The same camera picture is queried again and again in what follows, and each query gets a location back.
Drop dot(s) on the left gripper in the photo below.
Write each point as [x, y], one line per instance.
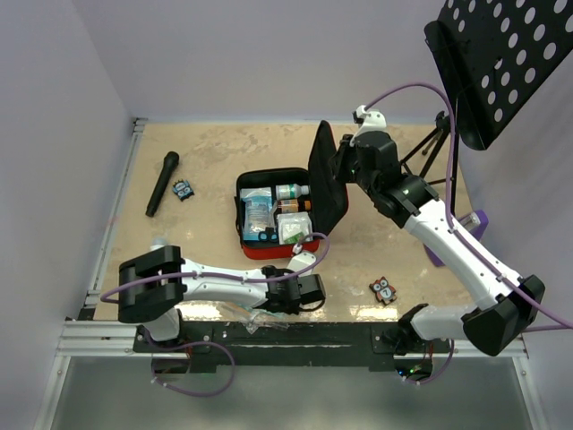
[294, 309]

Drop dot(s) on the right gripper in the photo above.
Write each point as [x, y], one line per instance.
[346, 149]

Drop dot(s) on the bandage plasters bag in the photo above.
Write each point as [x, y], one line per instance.
[275, 321]

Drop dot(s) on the bag with beige gloves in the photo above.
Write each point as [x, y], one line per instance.
[242, 313]

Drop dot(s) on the green wind oil box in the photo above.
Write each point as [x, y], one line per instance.
[293, 239]

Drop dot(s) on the black handled scissors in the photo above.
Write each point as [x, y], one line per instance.
[270, 233]

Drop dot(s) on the white gauze pad packet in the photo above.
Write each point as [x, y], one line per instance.
[290, 223]

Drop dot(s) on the red medicine kit case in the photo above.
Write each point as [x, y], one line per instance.
[329, 199]

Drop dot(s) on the amber bottle orange cap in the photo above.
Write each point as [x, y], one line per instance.
[294, 206]

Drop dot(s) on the white medicine bottle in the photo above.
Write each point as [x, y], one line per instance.
[291, 191]

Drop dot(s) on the blue mask package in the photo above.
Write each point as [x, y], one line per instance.
[258, 217]

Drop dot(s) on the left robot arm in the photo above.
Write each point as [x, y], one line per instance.
[153, 284]

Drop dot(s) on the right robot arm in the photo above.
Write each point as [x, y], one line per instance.
[504, 301]

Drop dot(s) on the brown owl toy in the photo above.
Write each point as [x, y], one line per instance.
[383, 291]

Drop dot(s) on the purple box device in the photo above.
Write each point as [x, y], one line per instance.
[475, 223]

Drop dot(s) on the blue owl toy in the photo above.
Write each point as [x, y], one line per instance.
[182, 189]

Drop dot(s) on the black music stand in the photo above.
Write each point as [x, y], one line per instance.
[492, 56]

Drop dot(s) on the black microphone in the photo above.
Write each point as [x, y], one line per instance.
[170, 163]

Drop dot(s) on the aluminium left rail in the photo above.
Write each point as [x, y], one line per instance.
[98, 274]

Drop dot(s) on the aluminium rail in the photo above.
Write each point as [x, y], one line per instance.
[98, 274]
[114, 339]

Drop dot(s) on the aluminium front rail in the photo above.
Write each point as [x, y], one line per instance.
[114, 339]

